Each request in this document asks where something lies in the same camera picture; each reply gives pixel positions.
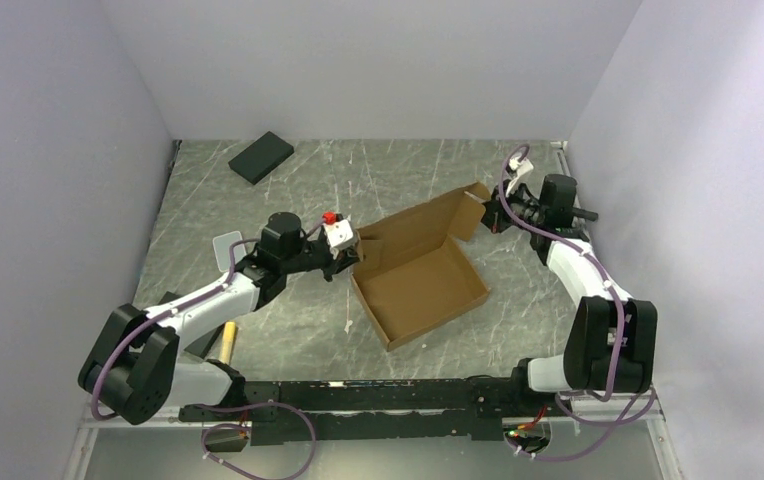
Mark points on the black foam tube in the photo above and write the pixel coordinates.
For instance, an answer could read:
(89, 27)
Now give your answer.
(585, 214)

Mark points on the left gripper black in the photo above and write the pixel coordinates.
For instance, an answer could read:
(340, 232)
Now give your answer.
(350, 256)

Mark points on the clear plastic lid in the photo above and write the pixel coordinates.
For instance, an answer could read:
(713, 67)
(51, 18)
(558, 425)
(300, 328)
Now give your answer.
(228, 248)

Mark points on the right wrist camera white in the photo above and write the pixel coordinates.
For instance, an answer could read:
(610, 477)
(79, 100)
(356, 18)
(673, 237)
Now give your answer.
(518, 169)

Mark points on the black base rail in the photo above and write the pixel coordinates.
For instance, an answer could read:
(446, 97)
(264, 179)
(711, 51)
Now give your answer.
(479, 408)

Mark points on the black flat box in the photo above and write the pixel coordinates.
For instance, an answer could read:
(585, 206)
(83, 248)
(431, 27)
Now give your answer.
(261, 157)

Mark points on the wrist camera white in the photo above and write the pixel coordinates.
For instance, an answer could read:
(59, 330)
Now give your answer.
(339, 233)
(518, 169)

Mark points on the brown cardboard box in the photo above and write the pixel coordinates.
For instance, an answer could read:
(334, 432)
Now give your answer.
(413, 277)

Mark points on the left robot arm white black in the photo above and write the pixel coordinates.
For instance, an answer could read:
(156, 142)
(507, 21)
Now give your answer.
(135, 367)

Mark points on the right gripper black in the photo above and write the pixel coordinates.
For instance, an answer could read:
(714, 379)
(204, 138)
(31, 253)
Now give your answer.
(495, 211)

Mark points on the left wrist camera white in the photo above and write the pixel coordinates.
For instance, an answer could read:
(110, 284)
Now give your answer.
(339, 233)

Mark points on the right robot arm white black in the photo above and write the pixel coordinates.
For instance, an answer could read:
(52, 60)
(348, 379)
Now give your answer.
(610, 347)

